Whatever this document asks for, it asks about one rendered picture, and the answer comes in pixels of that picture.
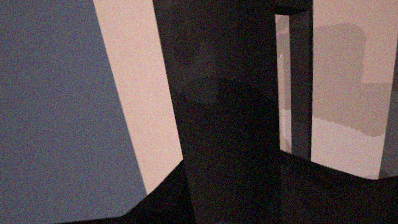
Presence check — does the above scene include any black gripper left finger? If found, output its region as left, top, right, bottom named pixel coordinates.
left=53, top=160, right=196, bottom=224

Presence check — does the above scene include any dark grey flat mat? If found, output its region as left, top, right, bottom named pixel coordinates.
left=379, top=41, right=398, bottom=179

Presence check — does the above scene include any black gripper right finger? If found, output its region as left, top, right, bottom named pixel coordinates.
left=280, top=150, right=398, bottom=224

